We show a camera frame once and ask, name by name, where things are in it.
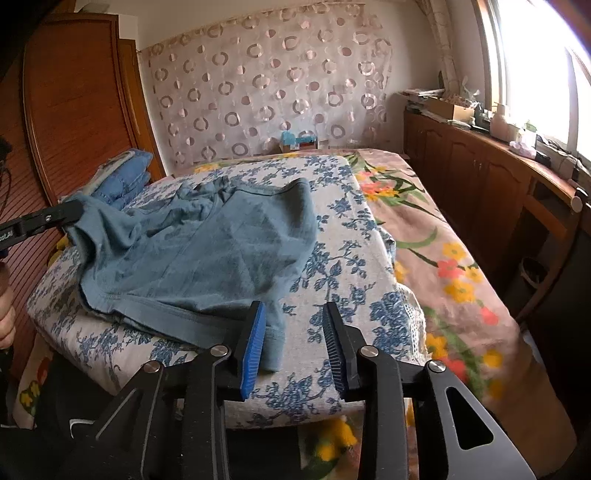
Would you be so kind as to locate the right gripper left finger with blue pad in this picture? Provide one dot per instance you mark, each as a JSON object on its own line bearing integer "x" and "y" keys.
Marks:
{"x": 219, "y": 375}

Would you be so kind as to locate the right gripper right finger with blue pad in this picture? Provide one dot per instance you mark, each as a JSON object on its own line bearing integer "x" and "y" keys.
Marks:
{"x": 362, "y": 372}

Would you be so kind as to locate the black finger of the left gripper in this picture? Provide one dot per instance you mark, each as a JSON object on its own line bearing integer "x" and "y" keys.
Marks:
{"x": 20, "y": 229}

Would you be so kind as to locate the person's left hand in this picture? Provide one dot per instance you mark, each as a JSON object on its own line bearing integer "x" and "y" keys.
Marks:
{"x": 7, "y": 310}

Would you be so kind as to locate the yellow plush toy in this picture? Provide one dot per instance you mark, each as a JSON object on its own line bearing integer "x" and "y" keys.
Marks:
{"x": 60, "y": 247}

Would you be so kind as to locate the folded grey garment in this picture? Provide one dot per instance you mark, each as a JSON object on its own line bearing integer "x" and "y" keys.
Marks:
{"x": 101, "y": 174}

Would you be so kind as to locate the folded blue jeans stack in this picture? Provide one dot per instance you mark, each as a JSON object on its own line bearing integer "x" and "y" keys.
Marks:
{"x": 128, "y": 181}

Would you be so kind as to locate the pink floral bed cover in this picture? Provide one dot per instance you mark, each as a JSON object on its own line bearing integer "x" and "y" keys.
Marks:
{"x": 394, "y": 265}

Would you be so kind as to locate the blue floral white bedspread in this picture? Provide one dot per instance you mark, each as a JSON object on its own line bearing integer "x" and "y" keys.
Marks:
{"x": 110, "y": 352}

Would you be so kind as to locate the brown wooden wardrobe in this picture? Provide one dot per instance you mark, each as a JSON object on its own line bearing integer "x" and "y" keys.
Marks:
{"x": 71, "y": 98}

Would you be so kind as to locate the circle patterned sheer curtain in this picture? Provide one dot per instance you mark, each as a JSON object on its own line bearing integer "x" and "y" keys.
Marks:
{"x": 228, "y": 90}

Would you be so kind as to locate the wooden sideboard cabinet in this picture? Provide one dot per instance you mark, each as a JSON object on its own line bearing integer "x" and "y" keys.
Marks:
{"x": 516, "y": 215}

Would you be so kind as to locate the cardboard box with blue items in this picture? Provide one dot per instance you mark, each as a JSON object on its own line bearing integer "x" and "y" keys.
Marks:
{"x": 289, "y": 142}

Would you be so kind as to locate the cardboard box on sideboard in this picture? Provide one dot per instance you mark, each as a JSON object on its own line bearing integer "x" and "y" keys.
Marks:
{"x": 449, "y": 111}

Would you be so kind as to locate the white jug on sideboard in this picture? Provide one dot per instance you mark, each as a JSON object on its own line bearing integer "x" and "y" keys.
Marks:
{"x": 498, "y": 125}

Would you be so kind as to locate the side window curtain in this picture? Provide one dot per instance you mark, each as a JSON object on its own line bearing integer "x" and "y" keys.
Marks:
{"x": 438, "y": 16}

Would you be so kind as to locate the window with white frame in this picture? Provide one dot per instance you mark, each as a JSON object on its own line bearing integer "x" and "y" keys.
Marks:
{"x": 544, "y": 72}

